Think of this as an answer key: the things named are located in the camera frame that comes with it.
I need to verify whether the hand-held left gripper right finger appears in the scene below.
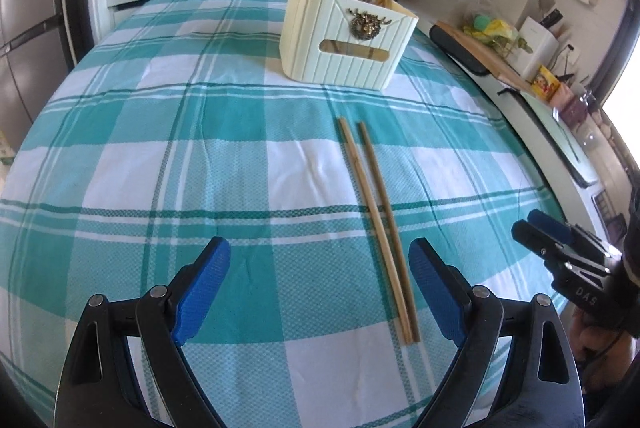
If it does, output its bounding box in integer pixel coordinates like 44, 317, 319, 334
409, 237, 584, 428

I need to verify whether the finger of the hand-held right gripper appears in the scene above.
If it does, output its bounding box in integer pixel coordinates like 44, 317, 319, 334
511, 219, 608, 279
527, 209, 623, 265

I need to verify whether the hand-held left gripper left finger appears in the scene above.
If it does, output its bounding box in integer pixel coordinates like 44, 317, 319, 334
52, 237, 232, 428

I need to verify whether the cream ribbed utensil holder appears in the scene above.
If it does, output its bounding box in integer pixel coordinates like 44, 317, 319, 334
279, 0, 420, 89

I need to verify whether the person's right hand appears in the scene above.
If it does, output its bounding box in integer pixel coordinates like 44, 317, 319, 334
570, 311, 633, 373

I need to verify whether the pale green glass board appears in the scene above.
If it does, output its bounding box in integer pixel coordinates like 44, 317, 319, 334
499, 87, 599, 187

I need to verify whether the teal white checked tablecloth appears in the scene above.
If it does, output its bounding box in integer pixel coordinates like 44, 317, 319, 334
0, 0, 577, 428

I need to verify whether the yellow snack packet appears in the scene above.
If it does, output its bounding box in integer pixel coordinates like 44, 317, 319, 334
530, 65, 561, 102

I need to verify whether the wooden cutting board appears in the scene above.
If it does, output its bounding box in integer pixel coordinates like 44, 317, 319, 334
434, 22, 532, 92

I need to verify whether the white countertop appliance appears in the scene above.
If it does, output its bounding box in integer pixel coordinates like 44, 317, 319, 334
516, 15, 559, 80

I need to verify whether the black pad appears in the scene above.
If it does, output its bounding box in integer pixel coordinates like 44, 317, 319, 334
429, 26, 489, 78

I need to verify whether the black knife set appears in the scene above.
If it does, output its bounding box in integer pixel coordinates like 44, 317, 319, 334
541, 7, 565, 30

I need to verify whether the plastic bag with green produce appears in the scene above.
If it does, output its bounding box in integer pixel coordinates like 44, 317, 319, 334
461, 0, 522, 50

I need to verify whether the grey refrigerator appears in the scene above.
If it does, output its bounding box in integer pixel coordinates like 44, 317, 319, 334
0, 0, 77, 151

